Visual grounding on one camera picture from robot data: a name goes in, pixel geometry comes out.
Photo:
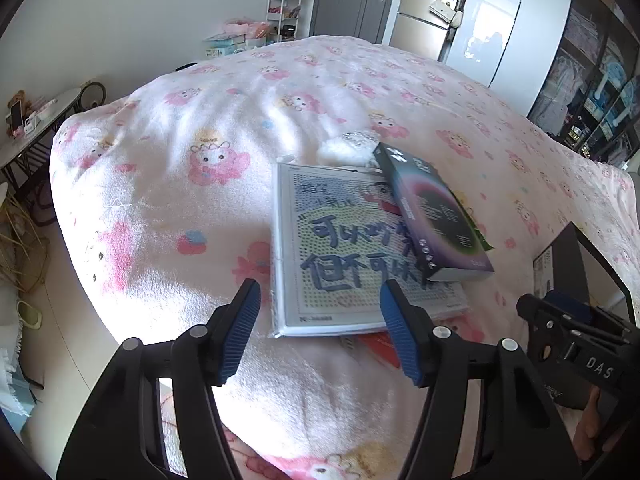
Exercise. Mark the smartphone on stand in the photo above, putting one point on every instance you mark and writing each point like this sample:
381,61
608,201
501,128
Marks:
16,115

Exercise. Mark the white wardrobe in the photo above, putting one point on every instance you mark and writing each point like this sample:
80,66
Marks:
510,20

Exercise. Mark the red printed card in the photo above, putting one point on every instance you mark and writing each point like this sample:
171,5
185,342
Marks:
380,347

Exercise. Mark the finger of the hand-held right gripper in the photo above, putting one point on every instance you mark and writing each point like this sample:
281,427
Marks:
565,307

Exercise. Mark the pink cartoon printed blanket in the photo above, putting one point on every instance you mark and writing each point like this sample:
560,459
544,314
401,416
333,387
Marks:
175,210

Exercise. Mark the dried straw bundle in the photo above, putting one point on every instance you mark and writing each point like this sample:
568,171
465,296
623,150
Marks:
20,245

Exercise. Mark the pink kitty print bedsheet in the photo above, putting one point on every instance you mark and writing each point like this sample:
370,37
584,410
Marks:
300,466

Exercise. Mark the black glass display cabinet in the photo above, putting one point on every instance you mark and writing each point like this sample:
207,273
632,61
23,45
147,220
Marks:
575,60

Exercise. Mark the person's right hand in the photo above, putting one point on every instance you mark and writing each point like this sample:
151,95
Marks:
592,425

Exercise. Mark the round side table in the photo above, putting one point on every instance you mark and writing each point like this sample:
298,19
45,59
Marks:
35,135

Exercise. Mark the white fluffy plush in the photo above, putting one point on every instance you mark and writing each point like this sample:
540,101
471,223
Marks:
340,149

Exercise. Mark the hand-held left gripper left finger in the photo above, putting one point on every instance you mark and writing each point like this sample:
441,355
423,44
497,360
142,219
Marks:
240,332

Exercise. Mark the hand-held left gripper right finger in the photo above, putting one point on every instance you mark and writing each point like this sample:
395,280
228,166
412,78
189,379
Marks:
400,335

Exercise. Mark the brown teddy bear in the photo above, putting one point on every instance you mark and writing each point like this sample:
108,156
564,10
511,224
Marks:
21,99

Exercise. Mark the black cardboard shoebox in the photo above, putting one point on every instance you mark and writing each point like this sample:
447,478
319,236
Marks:
560,260

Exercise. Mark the white handbag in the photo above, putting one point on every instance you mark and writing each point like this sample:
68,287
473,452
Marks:
442,8

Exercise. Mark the white book with blue lettering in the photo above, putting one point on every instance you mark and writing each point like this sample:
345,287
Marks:
325,260

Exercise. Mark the stack of pastel gift boxes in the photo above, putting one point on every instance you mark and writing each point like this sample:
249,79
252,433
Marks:
225,45

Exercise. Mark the silver refrigerator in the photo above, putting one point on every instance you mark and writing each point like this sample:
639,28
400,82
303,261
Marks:
415,30

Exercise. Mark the dark purple book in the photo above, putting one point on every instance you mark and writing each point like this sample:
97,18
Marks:
430,210

